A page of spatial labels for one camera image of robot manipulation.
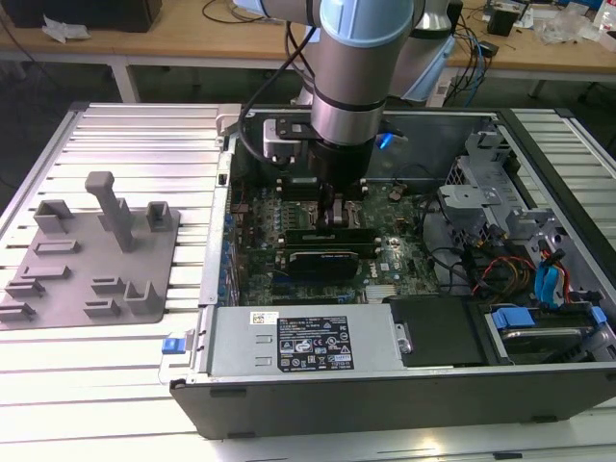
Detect black RAM slot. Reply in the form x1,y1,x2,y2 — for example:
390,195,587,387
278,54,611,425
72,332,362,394
277,175,370,190
278,186,371,201

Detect CPU socket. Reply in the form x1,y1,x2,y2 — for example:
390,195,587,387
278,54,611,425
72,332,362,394
303,197,363,235

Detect green motherboard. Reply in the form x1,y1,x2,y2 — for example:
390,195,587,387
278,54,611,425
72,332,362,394
225,177,444,307

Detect black graphics card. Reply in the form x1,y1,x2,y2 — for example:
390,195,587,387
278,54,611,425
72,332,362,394
287,248,361,282

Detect white power strip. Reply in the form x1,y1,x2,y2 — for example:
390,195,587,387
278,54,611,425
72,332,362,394
429,78,454,108

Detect silver chipset heatsink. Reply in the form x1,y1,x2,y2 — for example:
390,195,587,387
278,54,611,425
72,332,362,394
364,283,401,303

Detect grey metal drive cage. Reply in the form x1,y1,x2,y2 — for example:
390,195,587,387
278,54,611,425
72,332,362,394
436,128,570,252

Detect black plastic shroud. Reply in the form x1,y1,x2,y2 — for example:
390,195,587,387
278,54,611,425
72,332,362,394
383,295,488,368

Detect silver power supply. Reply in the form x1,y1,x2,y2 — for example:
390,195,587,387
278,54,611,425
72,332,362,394
205,304,404,377

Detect grey parts rack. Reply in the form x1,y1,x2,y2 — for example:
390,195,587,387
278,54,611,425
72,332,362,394
0,170,185,331

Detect small black box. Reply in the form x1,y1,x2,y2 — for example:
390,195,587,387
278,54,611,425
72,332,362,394
485,4,524,36

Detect wooden desk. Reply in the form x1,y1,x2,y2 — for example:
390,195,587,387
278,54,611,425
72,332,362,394
0,0,616,105

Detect hard disk in blue carrier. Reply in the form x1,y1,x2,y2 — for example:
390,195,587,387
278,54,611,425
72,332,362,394
485,305,607,367

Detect black PC case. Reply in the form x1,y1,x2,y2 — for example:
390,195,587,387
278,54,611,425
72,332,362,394
158,104,616,442

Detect clear plastic bags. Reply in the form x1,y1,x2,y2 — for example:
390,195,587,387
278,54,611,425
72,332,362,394
532,7,605,47

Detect large black box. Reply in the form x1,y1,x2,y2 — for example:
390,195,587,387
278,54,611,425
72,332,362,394
8,0,163,35

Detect crumpled white paper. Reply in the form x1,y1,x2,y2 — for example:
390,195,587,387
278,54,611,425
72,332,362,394
40,13,91,45

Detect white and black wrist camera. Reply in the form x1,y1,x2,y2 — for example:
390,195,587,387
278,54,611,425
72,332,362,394
262,117,320,166

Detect black camera cable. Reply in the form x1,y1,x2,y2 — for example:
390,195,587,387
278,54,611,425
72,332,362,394
237,18,321,165

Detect red yellow black wire bundle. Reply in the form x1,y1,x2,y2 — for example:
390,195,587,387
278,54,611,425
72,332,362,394
470,255,536,295

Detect blue flat wire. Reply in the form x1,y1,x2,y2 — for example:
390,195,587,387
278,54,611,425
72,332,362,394
532,258,569,310

